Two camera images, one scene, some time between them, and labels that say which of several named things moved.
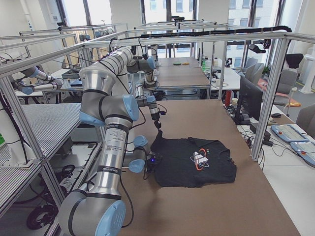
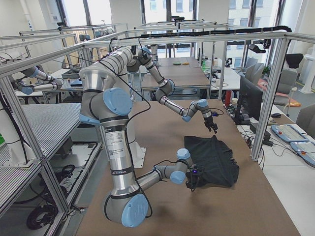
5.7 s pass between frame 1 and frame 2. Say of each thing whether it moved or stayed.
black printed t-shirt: moved
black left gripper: moved
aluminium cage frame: stayed
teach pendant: stayed
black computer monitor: stayed
